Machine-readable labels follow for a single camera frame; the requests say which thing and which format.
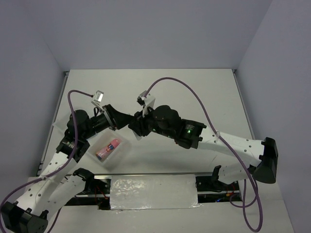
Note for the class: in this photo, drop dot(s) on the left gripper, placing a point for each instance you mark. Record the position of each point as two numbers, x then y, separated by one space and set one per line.
116 120

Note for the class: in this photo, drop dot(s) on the clear plastic container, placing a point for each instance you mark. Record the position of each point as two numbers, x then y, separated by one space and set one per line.
84 147

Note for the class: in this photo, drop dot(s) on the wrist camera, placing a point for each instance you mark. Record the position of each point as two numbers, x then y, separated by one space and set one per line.
97 98
146 100

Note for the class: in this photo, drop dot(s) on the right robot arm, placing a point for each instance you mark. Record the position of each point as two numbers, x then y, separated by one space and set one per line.
259 157

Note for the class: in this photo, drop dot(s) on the right table rail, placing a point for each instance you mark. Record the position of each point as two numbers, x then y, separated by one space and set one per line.
243 104

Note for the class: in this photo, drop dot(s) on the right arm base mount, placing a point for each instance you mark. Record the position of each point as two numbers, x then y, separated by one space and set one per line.
209 191

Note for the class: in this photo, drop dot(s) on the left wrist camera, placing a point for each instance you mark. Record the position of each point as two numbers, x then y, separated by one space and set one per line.
97 98

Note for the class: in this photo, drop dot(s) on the green highlighter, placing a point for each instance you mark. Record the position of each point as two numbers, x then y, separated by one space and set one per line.
137 136

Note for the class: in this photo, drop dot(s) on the pink highlighter in container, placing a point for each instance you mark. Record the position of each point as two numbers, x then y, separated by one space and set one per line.
112 145

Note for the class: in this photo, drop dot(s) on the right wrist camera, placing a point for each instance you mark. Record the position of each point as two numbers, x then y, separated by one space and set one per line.
146 100

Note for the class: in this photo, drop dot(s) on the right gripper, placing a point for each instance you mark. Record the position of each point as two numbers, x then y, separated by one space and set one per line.
138 124

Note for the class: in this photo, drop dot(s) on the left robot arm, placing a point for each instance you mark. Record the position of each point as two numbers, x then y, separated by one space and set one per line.
47 194

